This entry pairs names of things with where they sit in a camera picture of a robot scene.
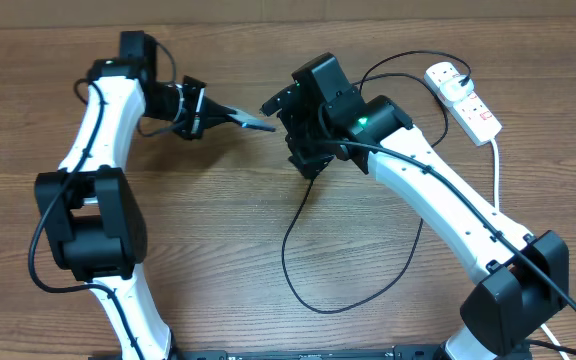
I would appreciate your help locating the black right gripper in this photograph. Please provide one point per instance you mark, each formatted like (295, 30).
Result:
(314, 162)

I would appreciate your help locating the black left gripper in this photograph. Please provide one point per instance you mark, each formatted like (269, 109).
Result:
(190, 126)

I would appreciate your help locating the smartphone with teal screen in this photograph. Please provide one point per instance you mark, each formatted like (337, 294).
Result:
(248, 121)

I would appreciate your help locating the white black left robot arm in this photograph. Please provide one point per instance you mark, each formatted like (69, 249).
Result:
(89, 214)

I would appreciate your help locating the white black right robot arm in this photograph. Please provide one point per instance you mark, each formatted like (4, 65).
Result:
(520, 279)

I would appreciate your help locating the white charger plug adapter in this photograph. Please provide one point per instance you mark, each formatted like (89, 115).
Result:
(455, 90)

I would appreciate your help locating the white power extension strip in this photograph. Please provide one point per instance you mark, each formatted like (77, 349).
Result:
(477, 120)

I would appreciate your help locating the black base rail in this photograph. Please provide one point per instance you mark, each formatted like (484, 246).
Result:
(398, 352)

